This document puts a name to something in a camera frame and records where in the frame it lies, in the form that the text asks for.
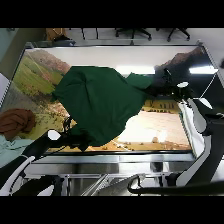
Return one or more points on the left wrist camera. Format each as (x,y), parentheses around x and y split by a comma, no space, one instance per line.
(67,124)

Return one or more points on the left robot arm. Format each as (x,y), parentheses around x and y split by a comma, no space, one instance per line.
(40,148)

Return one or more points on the brown garment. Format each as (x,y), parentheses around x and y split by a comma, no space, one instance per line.
(15,121)

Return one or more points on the dark green T-shirt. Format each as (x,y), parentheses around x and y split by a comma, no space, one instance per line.
(100,103)

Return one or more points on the pale green garment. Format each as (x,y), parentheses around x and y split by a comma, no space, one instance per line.
(11,148)

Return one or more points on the black office chair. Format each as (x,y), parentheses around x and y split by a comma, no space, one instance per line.
(133,32)
(178,32)

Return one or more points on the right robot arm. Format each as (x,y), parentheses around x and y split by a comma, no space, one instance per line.
(213,146)

